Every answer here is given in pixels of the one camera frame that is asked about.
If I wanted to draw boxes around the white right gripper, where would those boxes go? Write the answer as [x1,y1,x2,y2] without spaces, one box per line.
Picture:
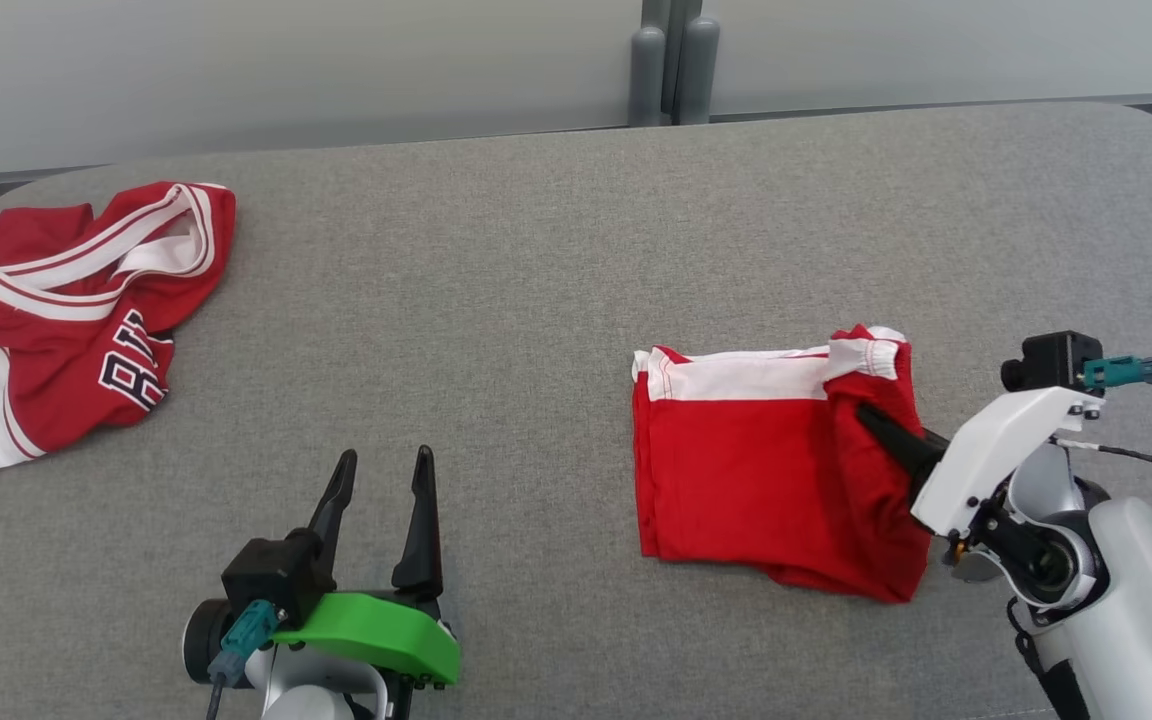
[856,387,1105,536]

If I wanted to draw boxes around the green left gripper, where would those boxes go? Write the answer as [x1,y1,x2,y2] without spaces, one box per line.
[271,446,462,691]

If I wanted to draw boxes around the red shorts with white waistband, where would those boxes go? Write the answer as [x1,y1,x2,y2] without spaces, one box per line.
[632,324,937,604]

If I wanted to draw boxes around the red white basketball jersey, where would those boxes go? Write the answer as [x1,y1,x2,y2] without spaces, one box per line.
[0,181,237,489]

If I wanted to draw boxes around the grey fabric sofa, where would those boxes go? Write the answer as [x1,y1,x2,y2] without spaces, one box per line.
[0,100,1152,720]

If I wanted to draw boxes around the grey vertical partition profile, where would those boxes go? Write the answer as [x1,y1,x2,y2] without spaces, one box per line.
[641,0,705,125]

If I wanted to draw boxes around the teal left cable connector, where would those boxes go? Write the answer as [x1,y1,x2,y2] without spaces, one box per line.
[208,600,283,686]

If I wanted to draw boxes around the teal cable connector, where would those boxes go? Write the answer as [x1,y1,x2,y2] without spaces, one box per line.
[1083,355,1152,391]
[208,600,283,686]

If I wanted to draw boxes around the teal right cable connector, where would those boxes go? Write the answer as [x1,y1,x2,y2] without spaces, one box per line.
[1083,355,1152,391]

